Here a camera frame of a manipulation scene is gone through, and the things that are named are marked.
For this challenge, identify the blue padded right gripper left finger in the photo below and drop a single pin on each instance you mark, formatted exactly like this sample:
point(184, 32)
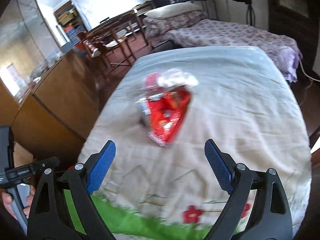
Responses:
point(49, 217)

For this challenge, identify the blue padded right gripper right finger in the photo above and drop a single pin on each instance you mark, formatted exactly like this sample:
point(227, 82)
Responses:
point(270, 217)

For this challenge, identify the red silver snack bag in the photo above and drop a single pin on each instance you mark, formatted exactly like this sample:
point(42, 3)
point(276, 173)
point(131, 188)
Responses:
point(165, 102)

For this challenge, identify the person's left hand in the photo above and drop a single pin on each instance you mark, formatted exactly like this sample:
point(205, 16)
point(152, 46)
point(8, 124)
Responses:
point(7, 201)

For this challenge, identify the brown wooden cabinet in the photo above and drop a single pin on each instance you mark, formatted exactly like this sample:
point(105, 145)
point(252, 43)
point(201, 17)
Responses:
point(57, 115)

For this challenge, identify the cartoon flower quilt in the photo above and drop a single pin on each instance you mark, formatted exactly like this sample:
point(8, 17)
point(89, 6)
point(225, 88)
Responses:
point(242, 102)

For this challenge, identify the wooden chair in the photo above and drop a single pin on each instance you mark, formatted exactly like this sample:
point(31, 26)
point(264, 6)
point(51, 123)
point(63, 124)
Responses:
point(105, 41)

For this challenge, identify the wooden bookshelf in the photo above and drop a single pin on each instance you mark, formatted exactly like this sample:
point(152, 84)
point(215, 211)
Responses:
point(70, 22)

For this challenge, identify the wooden dining table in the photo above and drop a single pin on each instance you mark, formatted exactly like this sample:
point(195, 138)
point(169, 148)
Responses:
point(122, 22)

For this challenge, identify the purple floral bed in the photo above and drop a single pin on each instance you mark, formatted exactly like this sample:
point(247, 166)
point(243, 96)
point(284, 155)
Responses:
point(282, 50)

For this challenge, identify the folded floral quilt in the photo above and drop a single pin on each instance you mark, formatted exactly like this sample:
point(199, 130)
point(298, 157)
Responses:
point(156, 29)

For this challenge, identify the cream pillow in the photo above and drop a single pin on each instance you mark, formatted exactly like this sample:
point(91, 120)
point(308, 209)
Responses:
point(172, 10)

